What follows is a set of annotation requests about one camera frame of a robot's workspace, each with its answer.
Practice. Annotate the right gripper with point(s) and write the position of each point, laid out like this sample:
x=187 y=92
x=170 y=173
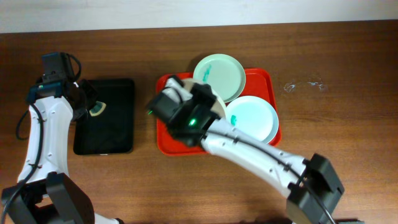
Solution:
x=204 y=92

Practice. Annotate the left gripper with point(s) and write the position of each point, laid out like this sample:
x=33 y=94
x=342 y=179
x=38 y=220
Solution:
x=86 y=86

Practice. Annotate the green stained sponge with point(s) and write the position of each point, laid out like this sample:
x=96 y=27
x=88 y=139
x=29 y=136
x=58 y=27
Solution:
x=98 y=108

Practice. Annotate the mint green plate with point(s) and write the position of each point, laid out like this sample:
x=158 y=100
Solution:
x=223 y=73

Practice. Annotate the white plate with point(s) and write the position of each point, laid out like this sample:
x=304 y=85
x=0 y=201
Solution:
x=219 y=105

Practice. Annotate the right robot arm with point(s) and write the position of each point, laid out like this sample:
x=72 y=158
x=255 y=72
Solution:
x=311 y=186

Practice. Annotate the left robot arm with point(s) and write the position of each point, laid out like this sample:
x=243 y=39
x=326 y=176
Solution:
x=44 y=192

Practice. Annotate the black rectangular tray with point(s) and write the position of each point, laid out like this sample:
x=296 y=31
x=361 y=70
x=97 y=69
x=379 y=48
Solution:
x=111 y=132

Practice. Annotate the red plastic tray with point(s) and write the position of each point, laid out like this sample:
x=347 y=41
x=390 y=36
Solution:
x=258 y=83

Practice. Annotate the light blue plate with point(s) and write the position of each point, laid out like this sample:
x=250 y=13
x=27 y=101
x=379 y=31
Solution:
x=254 y=116

